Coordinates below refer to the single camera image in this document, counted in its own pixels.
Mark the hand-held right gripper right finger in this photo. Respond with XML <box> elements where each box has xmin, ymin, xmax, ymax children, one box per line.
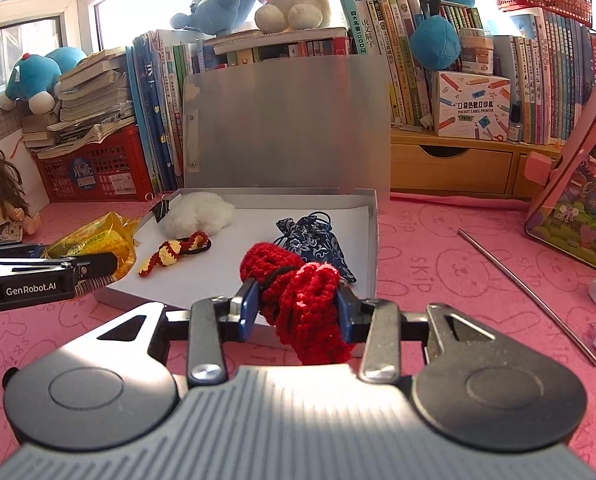
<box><xmin>336</xmin><ymin>285</ymin><xmax>499</xmax><ymax>384</ymax></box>

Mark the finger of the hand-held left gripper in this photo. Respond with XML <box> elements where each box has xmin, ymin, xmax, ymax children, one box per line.
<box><xmin>73</xmin><ymin>251</ymin><xmax>119</xmax><ymax>300</ymax></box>
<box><xmin>0</xmin><ymin>242</ymin><xmax>45</xmax><ymax>262</ymax></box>

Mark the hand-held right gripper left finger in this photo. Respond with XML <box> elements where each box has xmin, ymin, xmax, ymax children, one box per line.
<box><xmin>96</xmin><ymin>279</ymin><xmax>260</xmax><ymax>387</ymax></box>

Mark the yellow snack packet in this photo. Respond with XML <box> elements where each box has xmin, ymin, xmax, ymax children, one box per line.
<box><xmin>40</xmin><ymin>211</ymin><xmax>142</xmax><ymax>282</ymax></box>

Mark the yellow red crochet toy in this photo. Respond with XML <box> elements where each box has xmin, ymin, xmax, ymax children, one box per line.
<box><xmin>137</xmin><ymin>231</ymin><xmax>209</xmax><ymax>278</ymax></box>

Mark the blue floral drawstring pouch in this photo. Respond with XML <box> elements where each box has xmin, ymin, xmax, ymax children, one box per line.
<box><xmin>273</xmin><ymin>212</ymin><xmax>358</xmax><ymax>284</ymax></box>

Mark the white fluffy pom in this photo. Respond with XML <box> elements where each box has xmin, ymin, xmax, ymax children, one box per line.
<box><xmin>160</xmin><ymin>190</ymin><xmax>236</xmax><ymax>239</ymax></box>

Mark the white cardboard box with lid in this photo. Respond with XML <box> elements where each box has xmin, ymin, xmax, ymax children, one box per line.
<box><xmin>95</xmin><ymin>54</ymin><xmax>392</xmax><ymax>347</ymax></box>

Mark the large red plastic basket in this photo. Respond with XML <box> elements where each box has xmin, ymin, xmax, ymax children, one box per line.
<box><xmin>31</xmin><ymin>124</ymin><xmax>155</xmax><ymax>204</ymax></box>

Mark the pink printed blanket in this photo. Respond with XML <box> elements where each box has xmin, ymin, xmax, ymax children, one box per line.
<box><xmin>0</xmin><ymin>192</ymin><xmax>596</xmax><ymax>461</ymax></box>

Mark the stack of magazines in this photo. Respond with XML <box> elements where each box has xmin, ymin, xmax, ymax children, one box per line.
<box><xmin>22</xmin><ymin>49</ymin><xmax>140</xmax><ymax>161</ymax></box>

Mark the row of blue books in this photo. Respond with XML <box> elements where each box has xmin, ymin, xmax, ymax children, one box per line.
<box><xmin>125</xmin><ymin>29</ymin><xmax>215</xmax><ymax>197</ymax></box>

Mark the blue cat plush toy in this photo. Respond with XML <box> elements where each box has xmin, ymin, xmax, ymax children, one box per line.
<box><xmin>0</xmin><ymin>46</ymin><xmax>87</xmax><ymax>114</ymax></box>

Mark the metal rod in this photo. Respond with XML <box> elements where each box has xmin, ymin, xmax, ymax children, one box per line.
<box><xmin>457</xmin><ymin>228</ymin><xmax>596</xmax><ymax>367</ymax></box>

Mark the wooden desk organizer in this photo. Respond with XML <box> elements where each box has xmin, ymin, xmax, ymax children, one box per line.
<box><xmin>389</xmin><ymin>127</ymin><xmax>565</xmax><ymax>199</ymax></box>

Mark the colourful printed box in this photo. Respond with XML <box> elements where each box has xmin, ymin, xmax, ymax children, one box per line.
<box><xmin>430</xmin><ymin>70</ymin><xmax>512</xmax><ymax>142</ymax></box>

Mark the small dark bottle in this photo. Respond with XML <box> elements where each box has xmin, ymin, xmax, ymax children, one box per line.
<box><xmin>507</xmin><ymin>102</ymin><xmax>524</xmax><ymax>144</ymax></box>

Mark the pink triangular toy house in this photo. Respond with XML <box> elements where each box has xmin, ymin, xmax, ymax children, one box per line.
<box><xmin>524</xmin><ymin>65</ymin><xmax>596</xmax><ymax>272</ymax></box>

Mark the blue elephant plush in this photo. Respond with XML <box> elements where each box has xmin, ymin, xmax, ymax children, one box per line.
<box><xmin>170</xmin><ymin>0</ymin><xmax>257</xmax><ymax>37</ymax></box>

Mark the small grey box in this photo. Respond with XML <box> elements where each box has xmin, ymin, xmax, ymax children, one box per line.
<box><xmin>460</xmin><ymin>27</ymin><xmax>494</xmax><ymax>74</ymax></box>

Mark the row of upright books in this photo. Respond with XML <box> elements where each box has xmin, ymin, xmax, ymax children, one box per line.
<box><xmin>335</xmin><ymin>0</ymin><xmax>596</xmax><ymax>147</ymax></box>

